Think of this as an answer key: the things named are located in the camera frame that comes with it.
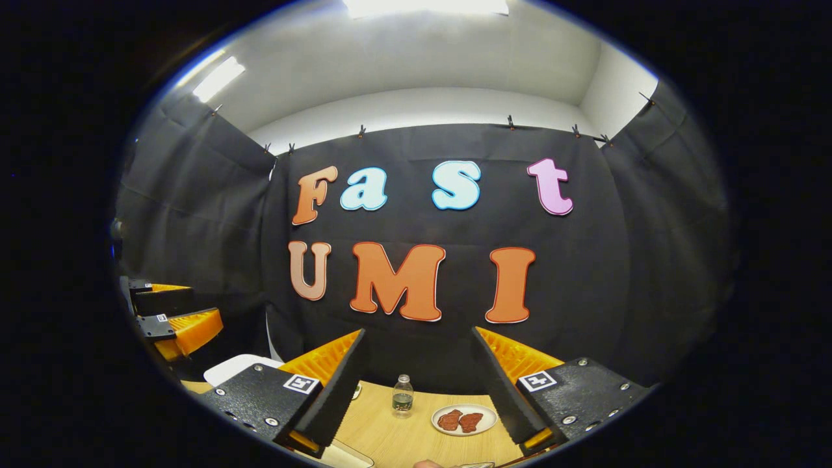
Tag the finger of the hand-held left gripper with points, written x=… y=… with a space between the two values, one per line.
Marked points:
x=162 y=300
x=153 y=327

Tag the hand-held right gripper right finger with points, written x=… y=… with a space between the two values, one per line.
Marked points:
x=507 y=396

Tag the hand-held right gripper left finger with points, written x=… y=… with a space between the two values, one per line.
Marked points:
x=325 y=403

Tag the white rice cooker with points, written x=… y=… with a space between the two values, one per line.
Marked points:
x=240 y=367

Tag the white oval plate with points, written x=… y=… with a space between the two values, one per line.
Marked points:
x=465 y=407

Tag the clear plastic container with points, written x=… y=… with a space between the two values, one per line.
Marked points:
x=354 y=456

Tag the clear water bottle green label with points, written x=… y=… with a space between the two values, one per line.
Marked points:
x=403 y=398

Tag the long ceiling light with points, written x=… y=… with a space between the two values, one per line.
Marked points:
x=220 y=78

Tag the wide ceiling light panel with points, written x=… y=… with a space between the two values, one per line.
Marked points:
x=422 y=6

